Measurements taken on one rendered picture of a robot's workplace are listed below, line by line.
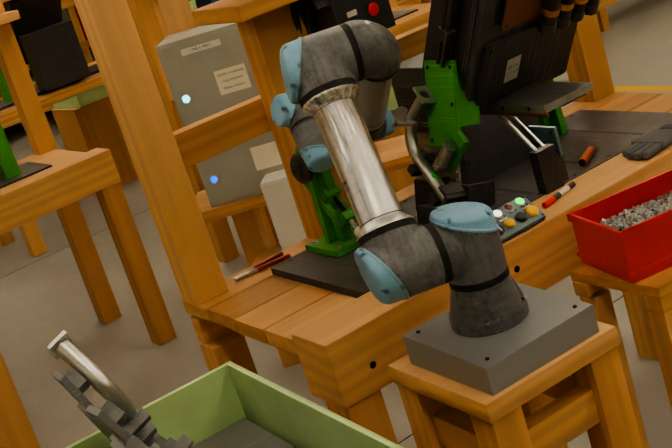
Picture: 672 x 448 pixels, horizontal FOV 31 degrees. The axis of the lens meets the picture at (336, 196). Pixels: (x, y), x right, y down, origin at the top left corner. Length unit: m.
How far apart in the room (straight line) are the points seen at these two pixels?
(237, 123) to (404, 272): 1.02
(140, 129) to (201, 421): 0.81
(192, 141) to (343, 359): 0.81
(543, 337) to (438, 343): 0.20
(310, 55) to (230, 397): 0.68
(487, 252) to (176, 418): 0.67
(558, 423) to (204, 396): 0.67
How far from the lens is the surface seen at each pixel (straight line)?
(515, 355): 2.18
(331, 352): 2.45
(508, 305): 2.25
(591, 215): 2.74
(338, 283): 2.75
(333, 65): 2.27
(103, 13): 2.83
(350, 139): 2.23
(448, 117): 2.89
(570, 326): 2.25
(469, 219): 2.18
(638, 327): 3.99
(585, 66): 3.66
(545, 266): 2.77
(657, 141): 3.05
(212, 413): 2.37
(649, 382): 3.90
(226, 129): 3.06
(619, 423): 2.37
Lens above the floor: 1.84
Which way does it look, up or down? 16 degrees down
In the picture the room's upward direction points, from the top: 18 degrees counter-clockwise
